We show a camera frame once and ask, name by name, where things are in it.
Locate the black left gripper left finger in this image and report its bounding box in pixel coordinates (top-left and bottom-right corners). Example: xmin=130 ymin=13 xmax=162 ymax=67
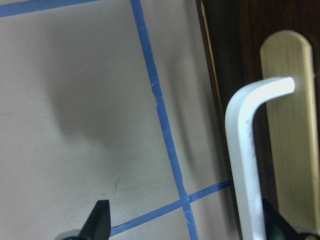
xmin=78 ymin=200 xmax=111 ymax=240

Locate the dark wooden drawer cabinet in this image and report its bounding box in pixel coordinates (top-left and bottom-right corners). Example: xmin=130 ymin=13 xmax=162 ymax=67
xmin=196 ymin=0 xmax=320 ymax=234

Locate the wooden drawer with white handle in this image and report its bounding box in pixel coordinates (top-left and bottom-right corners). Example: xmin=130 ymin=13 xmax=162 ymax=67
xmin=225 ymin=30 xmax=320 ymax=240

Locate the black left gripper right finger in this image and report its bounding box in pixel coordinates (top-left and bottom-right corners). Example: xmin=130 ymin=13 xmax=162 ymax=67
xmin=262 ymin=198 xmax=298 ymax=240

